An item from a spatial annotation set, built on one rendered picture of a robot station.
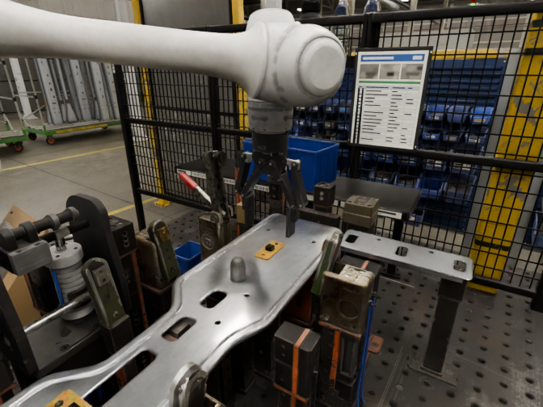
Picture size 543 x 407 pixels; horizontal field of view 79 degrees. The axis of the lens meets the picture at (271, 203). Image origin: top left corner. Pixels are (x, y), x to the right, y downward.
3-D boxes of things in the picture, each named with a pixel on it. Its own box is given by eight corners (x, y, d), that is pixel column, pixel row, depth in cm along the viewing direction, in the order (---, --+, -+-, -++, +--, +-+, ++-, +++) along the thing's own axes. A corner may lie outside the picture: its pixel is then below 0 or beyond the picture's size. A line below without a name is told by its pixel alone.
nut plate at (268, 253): (267, 261, 73) (267, 256, 73) (253, 256, 75) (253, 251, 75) (285, 245, 80) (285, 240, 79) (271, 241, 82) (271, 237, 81)
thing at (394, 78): (415, 153, 105) (433, 45, 93) (347, 145, 116) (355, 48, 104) (416, 152, 107) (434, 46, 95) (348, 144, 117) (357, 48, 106)
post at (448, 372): (455, 387, 78) (485, 284, 67) (406, 367, 83) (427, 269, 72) (456, 367, 83) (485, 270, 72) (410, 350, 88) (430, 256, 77)
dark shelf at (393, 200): (408, 222, 91) (410, 212, 90) (174, 174, 134) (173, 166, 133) (420, 198, 109) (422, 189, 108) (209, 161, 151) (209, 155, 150)
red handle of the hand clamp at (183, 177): (220, 216, 79) (176, 173, 82) (216, 221, 81) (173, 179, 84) (230, 210, 83) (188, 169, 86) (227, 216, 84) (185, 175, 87)
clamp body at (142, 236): (172, 388, 78) (150, 250, 64) (139, 367, 83) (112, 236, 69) (199, 361, 85) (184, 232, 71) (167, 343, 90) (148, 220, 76)
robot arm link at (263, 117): (279, 104, 59) (278, 137, 61) (301, 100, 66) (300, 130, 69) (237, 101, 63) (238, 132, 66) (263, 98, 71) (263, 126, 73)
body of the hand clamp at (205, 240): (225, 336, 93) (216, 223, 79) (206, 327, 96) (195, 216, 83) (237, 323, 97) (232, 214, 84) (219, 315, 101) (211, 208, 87)
